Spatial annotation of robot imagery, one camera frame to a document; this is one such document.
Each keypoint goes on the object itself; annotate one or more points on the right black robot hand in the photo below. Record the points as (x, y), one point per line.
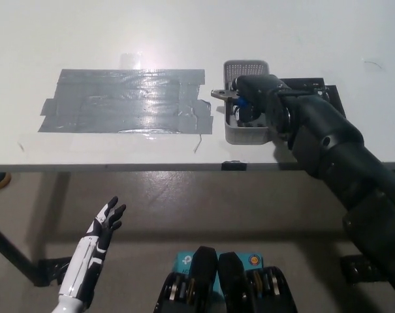
(260, 98)

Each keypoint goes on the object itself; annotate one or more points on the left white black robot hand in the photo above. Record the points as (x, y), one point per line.
(92, 251)

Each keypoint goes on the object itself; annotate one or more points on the grey perforated plastic container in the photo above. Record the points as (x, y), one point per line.
(246, 133)

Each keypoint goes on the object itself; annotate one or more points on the black tape area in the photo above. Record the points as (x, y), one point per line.
(314, 83)

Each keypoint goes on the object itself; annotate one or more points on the small black tape piece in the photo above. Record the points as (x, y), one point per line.
(233, 165)

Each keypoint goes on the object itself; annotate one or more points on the black diagonal table leg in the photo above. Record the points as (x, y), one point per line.
(11, 249)

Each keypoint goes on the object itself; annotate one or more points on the grey duct tape area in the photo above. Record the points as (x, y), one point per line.
(119, 101)

